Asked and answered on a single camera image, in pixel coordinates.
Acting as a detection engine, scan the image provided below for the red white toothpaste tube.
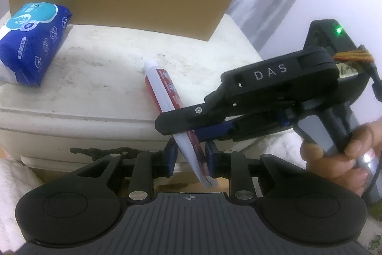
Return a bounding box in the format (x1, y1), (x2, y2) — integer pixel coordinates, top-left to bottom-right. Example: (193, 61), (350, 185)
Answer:
(144, 61), (218, 188)

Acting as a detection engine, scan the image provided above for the blue wet wipes pack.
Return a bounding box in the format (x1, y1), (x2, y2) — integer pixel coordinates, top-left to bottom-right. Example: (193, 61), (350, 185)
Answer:
(1, 2), (72, 87)

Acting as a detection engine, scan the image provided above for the person's right hand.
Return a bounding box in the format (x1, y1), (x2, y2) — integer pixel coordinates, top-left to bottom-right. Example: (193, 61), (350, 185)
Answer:
(300, 119), (382, 196)

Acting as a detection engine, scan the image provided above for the white foam table block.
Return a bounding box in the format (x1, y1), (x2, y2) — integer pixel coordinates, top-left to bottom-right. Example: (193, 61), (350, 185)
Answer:
(1, 16), (260, 171)

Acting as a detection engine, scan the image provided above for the white fluffy towel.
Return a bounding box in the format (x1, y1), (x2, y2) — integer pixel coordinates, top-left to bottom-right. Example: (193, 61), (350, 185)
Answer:
(1, 158), (42, 252)

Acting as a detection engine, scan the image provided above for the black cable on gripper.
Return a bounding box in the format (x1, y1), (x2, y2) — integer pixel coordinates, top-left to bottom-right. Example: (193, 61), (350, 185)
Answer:
(365, 60), (382, 205)

